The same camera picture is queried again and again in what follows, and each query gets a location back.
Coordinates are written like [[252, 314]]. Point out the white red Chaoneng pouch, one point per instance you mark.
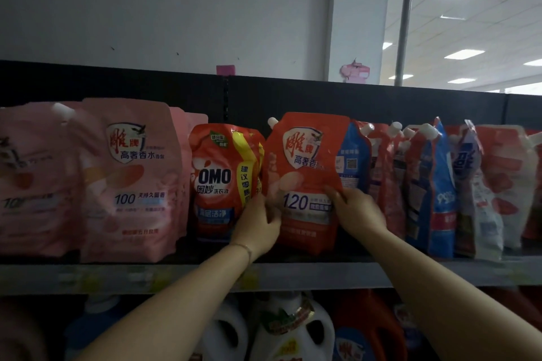
[[512, 187]]

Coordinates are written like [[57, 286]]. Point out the group of Chaoneng floral pouches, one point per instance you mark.
[[470, 212]]

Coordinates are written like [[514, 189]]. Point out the row of coloured detergent jugs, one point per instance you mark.
[[368, 327]]

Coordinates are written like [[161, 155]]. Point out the yellow price label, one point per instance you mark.
[[250, 278], [80, 279], [146, 279]]

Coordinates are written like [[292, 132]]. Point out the blue detergent jug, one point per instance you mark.
[[93, 322]]

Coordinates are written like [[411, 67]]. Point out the white detergent jug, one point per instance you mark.
[[224, 335], [288, 331]]

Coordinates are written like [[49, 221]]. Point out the person's left hand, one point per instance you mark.
[[256, 234]]

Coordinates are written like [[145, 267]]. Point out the pink bagged item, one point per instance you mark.
[[355, 73]]

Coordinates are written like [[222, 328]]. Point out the blue Diao detergent pouch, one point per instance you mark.
[[432, 204], [355, 162]]

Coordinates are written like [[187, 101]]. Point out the person's right forearm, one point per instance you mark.
[[457, 301]]

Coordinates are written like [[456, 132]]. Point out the grey vertical pole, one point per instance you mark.
[[405, 14]]

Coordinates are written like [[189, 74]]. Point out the ceiling light panel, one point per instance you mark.
[[461, 81], [408, 77], [465, 54], [387, 46], [533, 62]]

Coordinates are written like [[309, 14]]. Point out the dark metal shelf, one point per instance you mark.
[[127, 81]]

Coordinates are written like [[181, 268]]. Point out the person's right hand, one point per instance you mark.
[[360, 212]]

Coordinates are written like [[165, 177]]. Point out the person's left forearm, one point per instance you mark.
[[169, 314]]

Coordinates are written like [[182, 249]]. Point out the pink sticky note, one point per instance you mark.
[[225, 70]]

